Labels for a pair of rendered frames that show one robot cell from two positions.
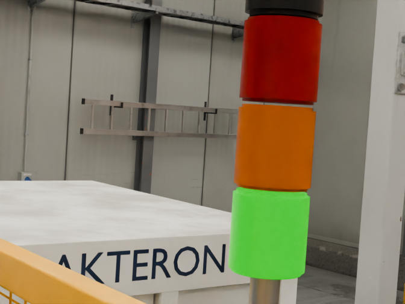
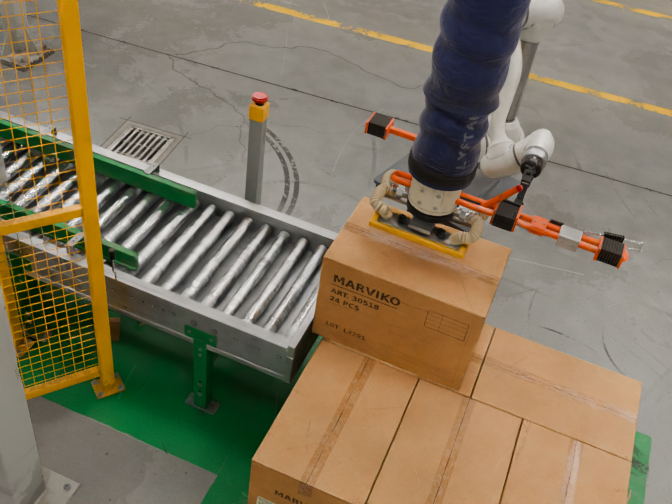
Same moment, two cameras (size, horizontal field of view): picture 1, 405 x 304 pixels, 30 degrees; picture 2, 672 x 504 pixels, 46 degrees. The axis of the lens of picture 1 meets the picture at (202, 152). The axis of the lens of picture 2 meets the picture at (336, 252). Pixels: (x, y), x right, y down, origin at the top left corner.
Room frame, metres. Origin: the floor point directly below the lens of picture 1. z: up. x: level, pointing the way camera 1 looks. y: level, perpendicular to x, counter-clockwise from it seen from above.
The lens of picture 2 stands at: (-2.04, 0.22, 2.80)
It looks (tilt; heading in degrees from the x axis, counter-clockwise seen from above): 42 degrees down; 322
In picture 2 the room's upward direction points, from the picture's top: 10 degrees clockwise
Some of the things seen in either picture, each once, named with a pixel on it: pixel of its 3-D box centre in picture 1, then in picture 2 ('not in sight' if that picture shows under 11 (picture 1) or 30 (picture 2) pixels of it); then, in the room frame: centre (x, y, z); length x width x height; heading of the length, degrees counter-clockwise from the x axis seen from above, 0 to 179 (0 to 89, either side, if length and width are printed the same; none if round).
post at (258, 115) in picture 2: not in sight; (253, 195); (0.49, -1.19, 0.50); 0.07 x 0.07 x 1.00; 37
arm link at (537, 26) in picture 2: not in sight; (517, 81); (-0.04, -2.11, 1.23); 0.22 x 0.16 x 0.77; 80
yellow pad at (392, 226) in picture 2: not in sight; (420, 228); (-0.57, -1.25, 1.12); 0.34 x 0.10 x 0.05; 36
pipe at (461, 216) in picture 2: not in sight; (431, 204); (-0.51, -1.33, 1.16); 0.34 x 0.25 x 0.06; 36
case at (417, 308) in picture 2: not in sight; (409, 291); (-0.52, -1.33, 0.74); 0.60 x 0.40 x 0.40; 36
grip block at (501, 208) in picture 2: not in sight; (506, 214); (-0.71, -1.48, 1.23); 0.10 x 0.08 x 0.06; 126
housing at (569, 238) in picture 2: not in sight; (568, 238); (-0.89, -1.60, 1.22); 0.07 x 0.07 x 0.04; 36
